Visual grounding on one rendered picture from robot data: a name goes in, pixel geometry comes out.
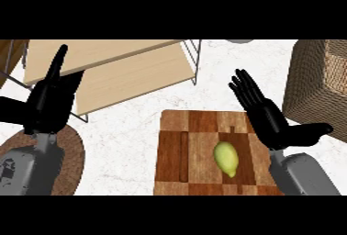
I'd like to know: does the woven wicker basket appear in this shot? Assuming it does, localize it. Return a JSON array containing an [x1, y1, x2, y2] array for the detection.
[[282, 39, 347, 144]]

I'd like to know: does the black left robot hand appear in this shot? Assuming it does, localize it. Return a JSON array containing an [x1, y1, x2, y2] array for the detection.
[[0, 44, 86, 136]]

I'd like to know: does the brown wooden panel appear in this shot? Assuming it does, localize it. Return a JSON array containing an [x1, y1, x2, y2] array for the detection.
[[0, 39, 29, 90]]

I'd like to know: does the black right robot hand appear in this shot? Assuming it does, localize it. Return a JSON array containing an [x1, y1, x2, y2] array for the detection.
[[227, 68, 335, 151]]

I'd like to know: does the yellow-green lemon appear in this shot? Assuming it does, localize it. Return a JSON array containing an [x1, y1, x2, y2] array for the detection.
[[212, 140, 239, 179]]

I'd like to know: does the brown wooden cutting board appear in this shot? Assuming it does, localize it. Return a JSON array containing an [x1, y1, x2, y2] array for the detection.
[[152, 109, 286, 196]]

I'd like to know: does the wire rack with wooden shelves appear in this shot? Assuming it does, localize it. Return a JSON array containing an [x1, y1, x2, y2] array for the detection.
[[0, 39, 204, 124]]

